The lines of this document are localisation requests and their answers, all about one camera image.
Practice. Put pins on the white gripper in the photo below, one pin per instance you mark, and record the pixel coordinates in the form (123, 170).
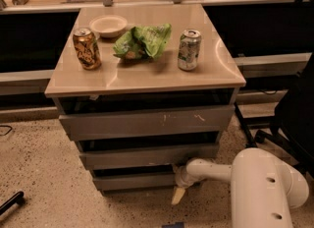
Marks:
(183, 180)

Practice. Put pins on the grey bottom drawer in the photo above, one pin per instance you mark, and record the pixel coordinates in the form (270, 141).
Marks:
(134, 181)

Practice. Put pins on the grey drawer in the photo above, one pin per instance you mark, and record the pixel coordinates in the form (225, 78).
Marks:
(142, 123)
(134, 181)
(147, 156)

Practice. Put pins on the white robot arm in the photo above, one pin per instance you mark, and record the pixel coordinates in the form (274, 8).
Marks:
(264, 189)

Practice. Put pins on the grey middle drawer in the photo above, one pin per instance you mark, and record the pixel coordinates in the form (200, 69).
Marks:
(147, 156)

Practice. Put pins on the grey top drawer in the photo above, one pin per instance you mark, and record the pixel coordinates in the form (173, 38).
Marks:
(142, 123)

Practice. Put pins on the grey drawer cabinet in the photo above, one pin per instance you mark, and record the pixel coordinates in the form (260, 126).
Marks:
(125, 85)

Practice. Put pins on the black metal desk leg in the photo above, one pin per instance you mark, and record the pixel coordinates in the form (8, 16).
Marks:
(249, 137)

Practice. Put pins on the black office chair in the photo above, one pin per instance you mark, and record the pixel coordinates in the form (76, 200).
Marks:
(292, 127)

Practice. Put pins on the white green soda can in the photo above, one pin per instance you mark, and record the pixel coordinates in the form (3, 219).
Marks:
(189, 48)

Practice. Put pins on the green chip bag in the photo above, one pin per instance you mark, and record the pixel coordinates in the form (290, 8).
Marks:
(147, 42)

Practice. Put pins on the black chair leg left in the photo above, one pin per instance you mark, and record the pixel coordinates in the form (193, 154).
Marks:
(17, 198)

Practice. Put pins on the orange soda can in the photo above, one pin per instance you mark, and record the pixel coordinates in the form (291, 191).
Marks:
(86, 47)

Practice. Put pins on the white paper bowl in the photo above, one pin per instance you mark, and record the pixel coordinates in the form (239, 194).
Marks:
(108, 26)

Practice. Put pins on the long desk with rail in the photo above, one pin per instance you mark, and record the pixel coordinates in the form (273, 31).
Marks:
(33, 39)

